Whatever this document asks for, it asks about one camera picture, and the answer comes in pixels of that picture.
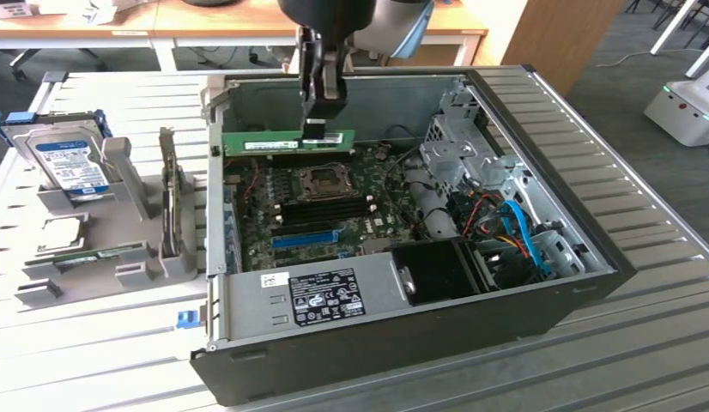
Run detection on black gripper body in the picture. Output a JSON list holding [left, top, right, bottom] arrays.
[[276, 0, 378, 34]]

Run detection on black open PC case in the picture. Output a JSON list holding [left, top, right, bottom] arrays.
[[189, 64, 639, 407]]

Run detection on white papers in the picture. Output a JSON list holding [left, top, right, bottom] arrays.
[[0, 0, 138, 25]]

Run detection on red yellow wire bundle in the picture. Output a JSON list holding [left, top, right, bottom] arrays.
[[465, 200, 533, 259]]

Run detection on black RAM slots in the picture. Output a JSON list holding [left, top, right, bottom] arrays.
[[276, 197, 373, 227]]

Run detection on wooden desk white frame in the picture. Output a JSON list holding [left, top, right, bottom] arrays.
[[0, 0, 489, 72]]

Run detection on thin black wire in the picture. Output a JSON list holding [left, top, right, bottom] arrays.
[[380, 124, 426, 149]]

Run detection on wooden cabinet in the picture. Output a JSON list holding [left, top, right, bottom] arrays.
[[500, 0, 627, 99]]

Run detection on graphics card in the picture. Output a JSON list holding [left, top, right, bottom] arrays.
[[157, 125, 187, 259]]

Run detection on grey parts rack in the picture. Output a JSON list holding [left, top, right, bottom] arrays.
[[12, 136, 205, 308]]

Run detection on silver CPU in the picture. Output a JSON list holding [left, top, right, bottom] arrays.
[[34, 215, 86, 254]]

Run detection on black fan shroud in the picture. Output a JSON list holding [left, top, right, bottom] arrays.
[[389, 239, 481, 306]]

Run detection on silver metal disk bay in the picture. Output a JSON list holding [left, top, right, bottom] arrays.
[[416, 76, 541, 203]]

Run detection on blue expansion slot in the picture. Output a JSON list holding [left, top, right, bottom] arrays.
[[270, 230, 340, 251]]

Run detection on green RAM stick white label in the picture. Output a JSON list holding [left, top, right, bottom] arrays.
[[221, 130, 356, 158]]

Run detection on white desk leg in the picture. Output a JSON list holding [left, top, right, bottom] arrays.
[[648, 0, 709, 79]]

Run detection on grey power supply black label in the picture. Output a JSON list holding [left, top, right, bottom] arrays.
[[221, 251, 418, 341]]

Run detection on hard disk blue label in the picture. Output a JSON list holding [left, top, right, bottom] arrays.
[[11, 123, 111, 202]]

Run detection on CPU socket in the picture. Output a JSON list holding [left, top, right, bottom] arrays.
[[292, 164, 356, 203]]

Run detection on green motherboard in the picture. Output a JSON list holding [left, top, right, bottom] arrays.
[[225, 143, 440, 272]]

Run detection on blue flat wire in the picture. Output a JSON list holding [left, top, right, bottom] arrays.
[[500, 198, 553, 276]]

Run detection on black chair base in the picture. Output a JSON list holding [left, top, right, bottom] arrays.
[[7, 46, 107, 72]]

